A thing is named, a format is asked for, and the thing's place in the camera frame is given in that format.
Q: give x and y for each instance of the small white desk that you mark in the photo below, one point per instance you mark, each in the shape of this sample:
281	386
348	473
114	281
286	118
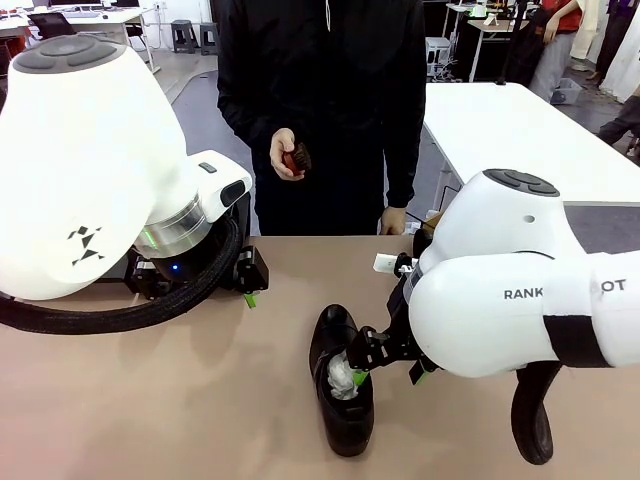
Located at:
500	24

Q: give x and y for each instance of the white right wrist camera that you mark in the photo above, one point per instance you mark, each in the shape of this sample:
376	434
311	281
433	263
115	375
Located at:
386	263

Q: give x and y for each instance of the grey storage bin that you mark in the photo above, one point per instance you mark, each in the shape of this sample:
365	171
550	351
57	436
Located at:
567	92

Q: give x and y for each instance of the background person cream top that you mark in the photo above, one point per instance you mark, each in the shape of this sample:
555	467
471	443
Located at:
585	30

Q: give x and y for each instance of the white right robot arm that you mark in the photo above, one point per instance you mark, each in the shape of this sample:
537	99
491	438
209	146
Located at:
500	320

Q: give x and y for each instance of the background person dark trousers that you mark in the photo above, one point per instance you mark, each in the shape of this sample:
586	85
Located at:
620	122

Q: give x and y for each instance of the grey plastic stool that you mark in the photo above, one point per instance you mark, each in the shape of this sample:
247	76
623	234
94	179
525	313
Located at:
207	37
183	35

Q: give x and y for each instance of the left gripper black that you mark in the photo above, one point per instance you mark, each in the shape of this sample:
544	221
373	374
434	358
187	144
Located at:
185	265

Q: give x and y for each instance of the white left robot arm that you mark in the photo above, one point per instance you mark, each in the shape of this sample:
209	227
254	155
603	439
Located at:
90	165

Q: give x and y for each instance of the white folding table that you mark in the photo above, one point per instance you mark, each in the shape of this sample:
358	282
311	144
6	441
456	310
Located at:
500	125

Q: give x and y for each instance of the person right forearm black sleeve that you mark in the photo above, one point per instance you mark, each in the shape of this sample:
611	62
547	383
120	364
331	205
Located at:
245	115

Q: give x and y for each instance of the white paper shoe stuffing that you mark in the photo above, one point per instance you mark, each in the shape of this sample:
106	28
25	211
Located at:
341	377

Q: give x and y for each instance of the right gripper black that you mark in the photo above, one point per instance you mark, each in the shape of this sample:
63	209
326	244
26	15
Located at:
400	325

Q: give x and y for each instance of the person torso black jacket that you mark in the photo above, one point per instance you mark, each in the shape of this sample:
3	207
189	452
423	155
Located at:
325	75

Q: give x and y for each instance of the person left hand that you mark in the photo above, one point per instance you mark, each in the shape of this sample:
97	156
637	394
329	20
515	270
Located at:
392	220

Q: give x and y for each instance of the background person red top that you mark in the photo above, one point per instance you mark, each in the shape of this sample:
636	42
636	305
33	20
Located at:
567	15

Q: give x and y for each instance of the white computer tower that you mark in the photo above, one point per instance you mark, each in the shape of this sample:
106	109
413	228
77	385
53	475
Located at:
437	50

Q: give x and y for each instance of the black mesh office chair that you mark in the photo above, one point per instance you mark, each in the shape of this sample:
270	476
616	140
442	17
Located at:
50	25

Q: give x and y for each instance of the person left forearm black sleeve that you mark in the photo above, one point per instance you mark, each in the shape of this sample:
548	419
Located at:
405	170

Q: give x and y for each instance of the brown shoe brush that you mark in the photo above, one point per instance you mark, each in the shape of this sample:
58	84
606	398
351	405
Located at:
300	160

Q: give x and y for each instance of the person right hand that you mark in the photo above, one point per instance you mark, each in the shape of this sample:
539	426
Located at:
277	155

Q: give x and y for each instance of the long white office desk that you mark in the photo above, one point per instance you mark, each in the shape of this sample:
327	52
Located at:
100	17

